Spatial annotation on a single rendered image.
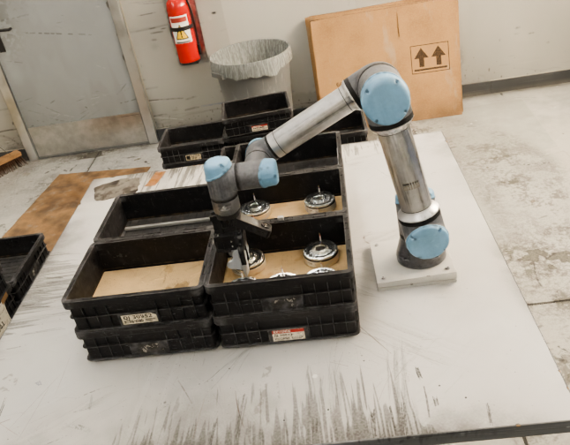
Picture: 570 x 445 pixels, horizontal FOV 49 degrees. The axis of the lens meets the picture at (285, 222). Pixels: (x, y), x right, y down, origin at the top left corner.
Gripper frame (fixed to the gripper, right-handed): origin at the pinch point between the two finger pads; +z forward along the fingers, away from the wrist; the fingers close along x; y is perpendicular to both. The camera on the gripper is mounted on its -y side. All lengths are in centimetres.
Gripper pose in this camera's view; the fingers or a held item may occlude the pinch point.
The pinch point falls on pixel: (248, 267)
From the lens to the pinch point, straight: 185.3
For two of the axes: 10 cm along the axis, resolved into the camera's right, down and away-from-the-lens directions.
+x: 0.1, 5.2, -8.5
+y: -9.9, 1.4, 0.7
